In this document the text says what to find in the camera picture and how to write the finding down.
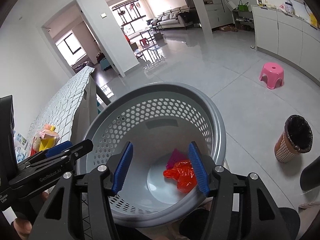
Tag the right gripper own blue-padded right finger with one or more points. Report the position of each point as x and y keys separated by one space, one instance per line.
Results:
x=260 y=217

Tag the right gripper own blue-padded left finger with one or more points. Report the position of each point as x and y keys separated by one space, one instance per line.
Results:
x=61 y=215

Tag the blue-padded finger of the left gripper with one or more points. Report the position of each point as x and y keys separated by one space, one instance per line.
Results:
x=57 y=149

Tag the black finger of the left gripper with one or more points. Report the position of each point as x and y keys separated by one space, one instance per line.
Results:
x=76 y=151

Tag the red plastic bag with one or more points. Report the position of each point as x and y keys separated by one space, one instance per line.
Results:
x=183 y=173

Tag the pink snack bag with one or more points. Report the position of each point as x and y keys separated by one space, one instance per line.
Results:
x=47 y=132

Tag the brown checkered trash bin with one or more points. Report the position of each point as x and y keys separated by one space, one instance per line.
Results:
x=296 y=139

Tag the person's left hand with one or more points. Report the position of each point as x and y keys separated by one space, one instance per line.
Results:
x=22 y=227

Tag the white checkered tablecloth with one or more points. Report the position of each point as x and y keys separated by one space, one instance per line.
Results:
x=71 y=110

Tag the grey perforated laundry basket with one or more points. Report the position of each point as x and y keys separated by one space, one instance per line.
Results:
x=157 y=119

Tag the red stool far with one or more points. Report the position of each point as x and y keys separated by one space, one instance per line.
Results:
x=144 y=42

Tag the pink plastic stool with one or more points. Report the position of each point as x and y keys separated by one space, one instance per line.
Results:
x=273 y=74

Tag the dark coffee table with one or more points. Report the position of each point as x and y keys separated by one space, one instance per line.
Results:
x=152 y=34

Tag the white sideboard cabinet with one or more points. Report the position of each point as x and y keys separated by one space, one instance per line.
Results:
x=288 y=38

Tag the grey sectional sofa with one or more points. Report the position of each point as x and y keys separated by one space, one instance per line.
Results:
x=179 y=17

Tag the low shoe rack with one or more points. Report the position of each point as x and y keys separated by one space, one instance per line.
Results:
x=243 y=20

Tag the green shopping bag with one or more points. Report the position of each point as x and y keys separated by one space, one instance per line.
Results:
x=243 y=7

